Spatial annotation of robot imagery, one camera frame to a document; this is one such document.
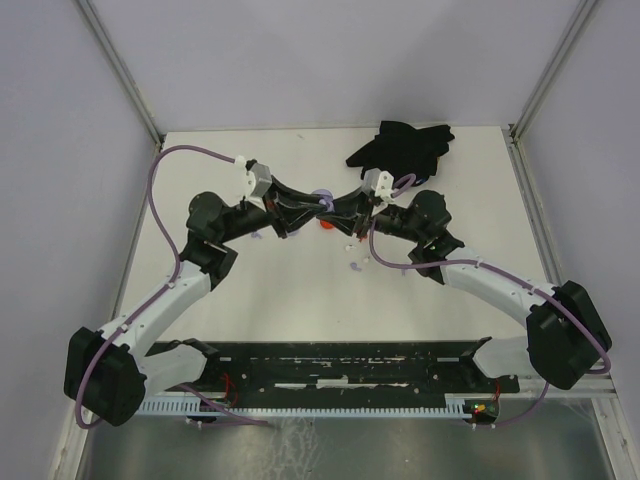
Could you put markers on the aluminium frame rail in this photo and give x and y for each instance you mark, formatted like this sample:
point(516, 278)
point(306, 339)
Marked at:
point(568, 41)
point(99, 32)

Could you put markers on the purple charging case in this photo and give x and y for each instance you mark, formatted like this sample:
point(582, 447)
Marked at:
point(326, 199)

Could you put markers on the black cloth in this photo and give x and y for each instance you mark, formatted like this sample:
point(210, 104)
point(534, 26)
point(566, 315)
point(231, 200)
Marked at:
point(402, 149)

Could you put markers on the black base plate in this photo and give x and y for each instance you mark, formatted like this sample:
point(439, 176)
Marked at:
point(347, 373)

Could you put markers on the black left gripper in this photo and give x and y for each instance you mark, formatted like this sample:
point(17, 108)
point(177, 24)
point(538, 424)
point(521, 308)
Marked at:
point(282, 211)

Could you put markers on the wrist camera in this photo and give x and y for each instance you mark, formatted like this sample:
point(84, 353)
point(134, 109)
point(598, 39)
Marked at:
point(379, 184)
point(256, 178)

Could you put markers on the aluminium frame rail right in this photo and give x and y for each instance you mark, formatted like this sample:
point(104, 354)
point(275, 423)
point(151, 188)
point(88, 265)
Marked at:
point(568, 41)

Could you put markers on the blue-white cable duct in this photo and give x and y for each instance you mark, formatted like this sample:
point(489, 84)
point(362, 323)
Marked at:
point(189, 405)

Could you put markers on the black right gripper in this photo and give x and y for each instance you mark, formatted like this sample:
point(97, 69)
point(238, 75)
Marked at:
point(353, 213)

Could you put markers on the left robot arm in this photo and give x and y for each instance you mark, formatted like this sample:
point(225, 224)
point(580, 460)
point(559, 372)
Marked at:
point(110, 371)

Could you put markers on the aluminium frame rail left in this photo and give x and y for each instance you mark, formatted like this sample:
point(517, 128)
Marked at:
point(99, 32)

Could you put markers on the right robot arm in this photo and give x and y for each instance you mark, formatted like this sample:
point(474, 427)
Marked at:
point(564, 336)

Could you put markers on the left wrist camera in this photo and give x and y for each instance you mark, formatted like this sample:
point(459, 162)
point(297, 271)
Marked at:
point(256, 178)

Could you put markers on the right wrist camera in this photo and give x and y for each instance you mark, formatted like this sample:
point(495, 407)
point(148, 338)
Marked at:
point(379, 184)

